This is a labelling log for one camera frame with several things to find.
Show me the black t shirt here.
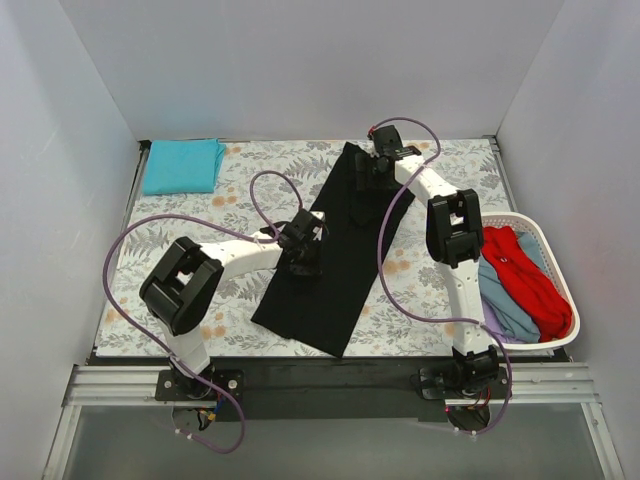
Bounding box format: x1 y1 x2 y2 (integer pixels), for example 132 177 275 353
251 142 396 358

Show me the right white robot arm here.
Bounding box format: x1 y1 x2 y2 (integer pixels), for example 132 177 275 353
355 124 499 398

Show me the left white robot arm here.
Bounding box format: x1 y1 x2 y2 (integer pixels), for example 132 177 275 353
139 209 325 400

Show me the floral tablecloth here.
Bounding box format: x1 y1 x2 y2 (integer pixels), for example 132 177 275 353
94 138 516 358

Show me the folded teal t shirt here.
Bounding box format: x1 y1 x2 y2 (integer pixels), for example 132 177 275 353
142 139 226 196

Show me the white laundry basket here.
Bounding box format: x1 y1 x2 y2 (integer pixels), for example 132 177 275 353
479 211 581 350

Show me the blue t shirt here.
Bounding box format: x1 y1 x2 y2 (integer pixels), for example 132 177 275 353
478 231 549 344

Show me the lilac t shirt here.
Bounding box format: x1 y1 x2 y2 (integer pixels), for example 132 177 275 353
484 309 509 343

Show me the red t shirt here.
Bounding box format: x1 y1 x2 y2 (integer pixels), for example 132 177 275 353
481 226 572 342

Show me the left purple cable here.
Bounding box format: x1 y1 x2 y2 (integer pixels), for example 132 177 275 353
102 170 306 454

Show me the purple cable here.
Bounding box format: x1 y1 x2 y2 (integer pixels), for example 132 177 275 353
102 170 306 454
367 116 514 439

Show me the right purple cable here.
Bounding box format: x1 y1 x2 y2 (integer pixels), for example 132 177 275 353
367 116 514 439

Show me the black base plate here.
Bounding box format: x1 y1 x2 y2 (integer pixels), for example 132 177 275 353
154 355 516 425

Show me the aluminium frame rail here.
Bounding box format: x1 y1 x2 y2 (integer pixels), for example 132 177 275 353
45 362 624 479

